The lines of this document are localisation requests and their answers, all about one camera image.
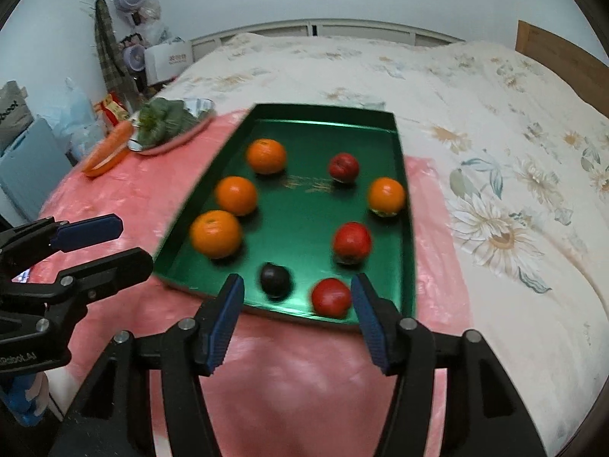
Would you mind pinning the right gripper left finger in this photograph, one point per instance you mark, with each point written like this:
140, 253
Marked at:
111, 414

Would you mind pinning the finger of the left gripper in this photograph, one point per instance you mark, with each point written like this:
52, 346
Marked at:
29, 244
99, 279

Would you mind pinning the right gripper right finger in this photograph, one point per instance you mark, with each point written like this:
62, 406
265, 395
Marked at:
484, 413

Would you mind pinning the large speckled orange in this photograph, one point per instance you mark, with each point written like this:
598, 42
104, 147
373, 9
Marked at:
216, 234

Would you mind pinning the medium orange with stem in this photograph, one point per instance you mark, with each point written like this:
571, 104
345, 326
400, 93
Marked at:
236, 195

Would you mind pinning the red tomato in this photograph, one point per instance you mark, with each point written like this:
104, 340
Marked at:
331, 298

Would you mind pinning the dark purple plum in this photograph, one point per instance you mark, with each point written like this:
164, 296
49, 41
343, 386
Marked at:
275, 281

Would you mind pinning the small orange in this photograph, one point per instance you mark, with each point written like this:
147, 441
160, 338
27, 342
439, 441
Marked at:
386, 197

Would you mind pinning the small red apple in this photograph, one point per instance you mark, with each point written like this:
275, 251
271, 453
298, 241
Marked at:
344, 168

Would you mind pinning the blue gloved left hand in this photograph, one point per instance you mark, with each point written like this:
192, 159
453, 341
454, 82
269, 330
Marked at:
26, 397

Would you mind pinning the light blue suitcase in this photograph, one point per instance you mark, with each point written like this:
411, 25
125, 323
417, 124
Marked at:
31, 167

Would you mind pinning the grey fabric bag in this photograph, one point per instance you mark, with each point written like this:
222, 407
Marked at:
15, 115

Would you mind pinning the white plastic bags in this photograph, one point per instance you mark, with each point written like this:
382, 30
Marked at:
78, 127

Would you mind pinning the orange rimmed white plate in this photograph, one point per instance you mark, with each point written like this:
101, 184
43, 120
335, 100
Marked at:
109, 163

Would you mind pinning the orange carrot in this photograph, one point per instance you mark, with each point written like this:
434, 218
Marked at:
116, 139

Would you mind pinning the white blue rimmed plate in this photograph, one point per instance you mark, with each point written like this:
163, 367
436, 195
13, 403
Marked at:
134, 146

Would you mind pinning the red yellow snack bag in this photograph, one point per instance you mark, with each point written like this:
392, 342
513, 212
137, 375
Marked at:
111, 110

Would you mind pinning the pink plastic sheet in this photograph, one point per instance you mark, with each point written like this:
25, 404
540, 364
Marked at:
285, 389

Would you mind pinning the green leafy vegetable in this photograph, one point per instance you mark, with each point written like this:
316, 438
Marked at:
161, 120

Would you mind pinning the plaid hanging cloth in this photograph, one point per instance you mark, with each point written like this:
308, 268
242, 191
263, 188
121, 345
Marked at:
116, 76

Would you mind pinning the small desk fan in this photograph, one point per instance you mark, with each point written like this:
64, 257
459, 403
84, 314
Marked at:
134, 58

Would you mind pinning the white cardboard box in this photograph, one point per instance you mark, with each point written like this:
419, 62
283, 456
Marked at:
167, 61

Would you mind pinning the green tray box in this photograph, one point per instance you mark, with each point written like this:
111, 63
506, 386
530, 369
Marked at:
299, 210

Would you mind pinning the floral bed quilt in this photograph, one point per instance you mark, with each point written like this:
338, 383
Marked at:
518, 219

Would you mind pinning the wooden headboard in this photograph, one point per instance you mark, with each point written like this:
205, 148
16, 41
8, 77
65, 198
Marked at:
586, 75

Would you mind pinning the white window frame rail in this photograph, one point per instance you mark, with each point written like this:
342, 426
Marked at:
390, 32

